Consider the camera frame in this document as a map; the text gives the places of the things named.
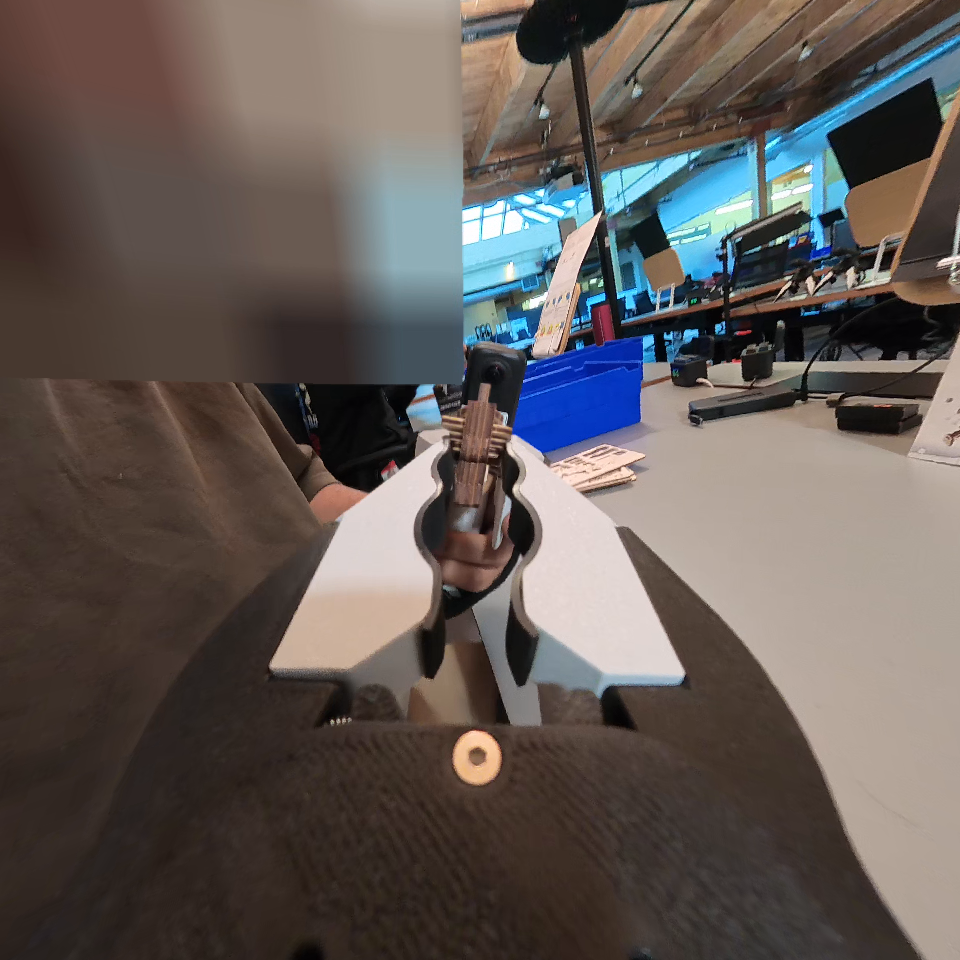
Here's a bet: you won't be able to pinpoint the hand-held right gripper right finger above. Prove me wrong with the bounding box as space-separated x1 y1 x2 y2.
472 441 689 727

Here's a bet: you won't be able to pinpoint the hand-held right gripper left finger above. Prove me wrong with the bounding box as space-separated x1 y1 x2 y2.
268 441 456 715

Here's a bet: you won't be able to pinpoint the brown wooden model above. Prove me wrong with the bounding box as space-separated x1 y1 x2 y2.
441 384 516 530

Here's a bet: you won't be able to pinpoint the person's left forearm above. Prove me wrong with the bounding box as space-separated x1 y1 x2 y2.
309 483 370 526

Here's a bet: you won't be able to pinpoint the grey desk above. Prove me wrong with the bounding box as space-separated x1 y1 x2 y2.
414 358 960 960

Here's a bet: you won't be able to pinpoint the person's left hand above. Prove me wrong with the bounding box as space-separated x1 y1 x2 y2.
437 517 520 594

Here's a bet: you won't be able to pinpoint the blue plastic bin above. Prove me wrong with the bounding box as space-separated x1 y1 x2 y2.
513 337 646 455

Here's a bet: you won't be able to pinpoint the laser-cut plywood sheet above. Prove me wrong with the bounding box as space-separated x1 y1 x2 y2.
549 444 648 483

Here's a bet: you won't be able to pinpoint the printed instruction board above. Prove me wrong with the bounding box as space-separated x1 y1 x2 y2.
531 211 606 358

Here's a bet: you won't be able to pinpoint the black pole round disc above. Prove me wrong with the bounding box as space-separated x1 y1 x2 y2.
516 0 631 342

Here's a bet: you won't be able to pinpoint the long wooden table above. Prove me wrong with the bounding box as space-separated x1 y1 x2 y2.
621 276 901 363

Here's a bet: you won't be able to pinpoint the computer monitor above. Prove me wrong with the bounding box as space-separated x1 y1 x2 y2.
732 244 793 291

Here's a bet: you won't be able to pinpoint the black light panel stand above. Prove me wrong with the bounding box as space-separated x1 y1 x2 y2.
718 208 813 361

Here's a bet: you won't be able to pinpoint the black power adapter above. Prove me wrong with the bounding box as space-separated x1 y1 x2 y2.
835 402 924 435

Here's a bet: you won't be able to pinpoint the black flat panel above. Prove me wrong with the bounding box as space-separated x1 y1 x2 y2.
780 371 948 400

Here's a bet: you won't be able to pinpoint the white display board wooden parts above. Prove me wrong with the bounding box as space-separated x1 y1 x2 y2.
907 360 960 468

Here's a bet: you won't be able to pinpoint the large black screen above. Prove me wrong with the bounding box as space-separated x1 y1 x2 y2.
825 77 945 193

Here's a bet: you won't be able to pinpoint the black backing board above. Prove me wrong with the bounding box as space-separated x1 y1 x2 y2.
891 97 960 307

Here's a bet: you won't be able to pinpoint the black cable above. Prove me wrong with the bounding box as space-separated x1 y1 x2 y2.
798 296 939 399

